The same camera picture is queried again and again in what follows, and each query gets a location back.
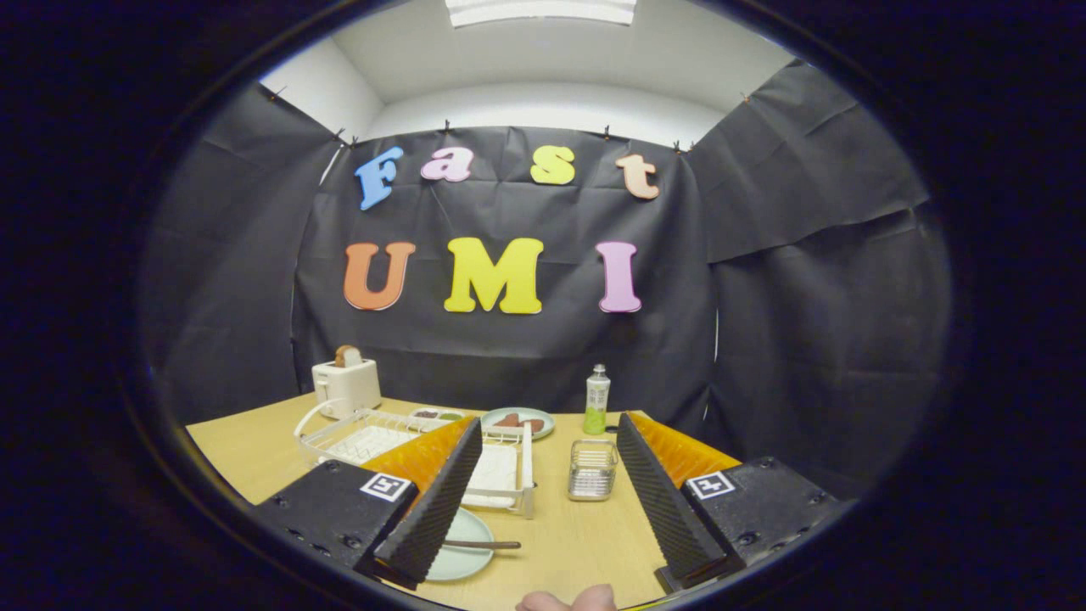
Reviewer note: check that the ceiling light panel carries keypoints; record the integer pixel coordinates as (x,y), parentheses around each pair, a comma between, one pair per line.
(540,10)

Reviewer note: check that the white divided condiment tray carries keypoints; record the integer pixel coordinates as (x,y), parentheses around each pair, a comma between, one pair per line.
(437,415)

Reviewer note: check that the toast slice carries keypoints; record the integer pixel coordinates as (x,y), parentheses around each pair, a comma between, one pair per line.
(348,355)

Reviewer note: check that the black backdrop cloth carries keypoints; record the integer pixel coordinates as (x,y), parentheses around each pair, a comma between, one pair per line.
(806,297)

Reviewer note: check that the small round green dish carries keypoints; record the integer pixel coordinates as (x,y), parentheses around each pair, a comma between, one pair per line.
(543,416)

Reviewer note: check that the white toaster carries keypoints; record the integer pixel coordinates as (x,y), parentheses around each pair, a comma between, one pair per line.
(346,389)

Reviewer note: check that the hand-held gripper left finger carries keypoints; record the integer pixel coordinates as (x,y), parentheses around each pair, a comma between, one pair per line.
(428,509)

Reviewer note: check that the pale green plate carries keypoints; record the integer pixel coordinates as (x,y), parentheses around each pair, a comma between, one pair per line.
(467,562)

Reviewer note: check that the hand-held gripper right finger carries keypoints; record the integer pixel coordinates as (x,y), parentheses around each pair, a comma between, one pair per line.
(670,509)

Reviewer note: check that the green tea bottle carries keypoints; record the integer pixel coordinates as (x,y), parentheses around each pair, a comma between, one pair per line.
(596,399)

